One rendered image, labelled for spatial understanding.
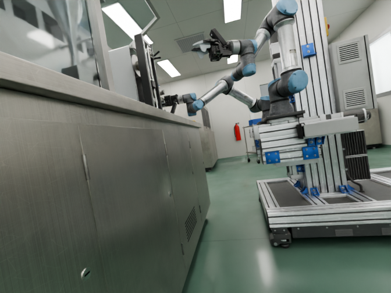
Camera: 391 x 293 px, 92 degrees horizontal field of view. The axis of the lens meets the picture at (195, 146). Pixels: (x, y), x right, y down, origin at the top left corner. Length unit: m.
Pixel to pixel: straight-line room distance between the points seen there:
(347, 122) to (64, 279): 1.30
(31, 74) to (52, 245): 0.27
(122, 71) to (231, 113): 4.91
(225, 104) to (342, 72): 4.73
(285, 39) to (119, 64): 1.05
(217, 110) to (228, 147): 1.23
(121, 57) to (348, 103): 1.53
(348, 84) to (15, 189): 1.65
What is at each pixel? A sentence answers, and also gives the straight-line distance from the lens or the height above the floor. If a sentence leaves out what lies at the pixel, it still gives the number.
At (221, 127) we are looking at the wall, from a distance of 6.04.
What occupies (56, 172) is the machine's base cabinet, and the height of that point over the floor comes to 0.72.
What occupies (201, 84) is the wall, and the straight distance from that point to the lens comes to 6.32.
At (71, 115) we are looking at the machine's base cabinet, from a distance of 0.47.
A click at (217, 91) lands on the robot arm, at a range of 1.59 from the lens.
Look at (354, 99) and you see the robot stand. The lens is 1.63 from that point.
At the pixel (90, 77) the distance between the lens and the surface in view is 0.64.
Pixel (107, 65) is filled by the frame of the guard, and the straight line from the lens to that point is 0.71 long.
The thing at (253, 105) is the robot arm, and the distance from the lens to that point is 1.92.
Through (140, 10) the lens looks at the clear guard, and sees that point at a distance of 1.97.
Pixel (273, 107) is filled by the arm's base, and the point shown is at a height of 0.88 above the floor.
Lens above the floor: 0.74
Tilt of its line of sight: 2 degrees down
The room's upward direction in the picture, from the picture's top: 9 degrees counter-clockwise
